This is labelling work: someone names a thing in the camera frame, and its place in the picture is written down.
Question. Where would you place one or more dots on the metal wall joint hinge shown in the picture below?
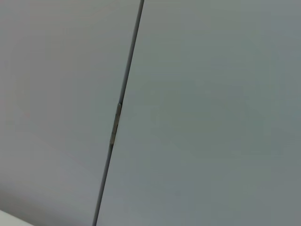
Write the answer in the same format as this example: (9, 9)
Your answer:
(115, 124)

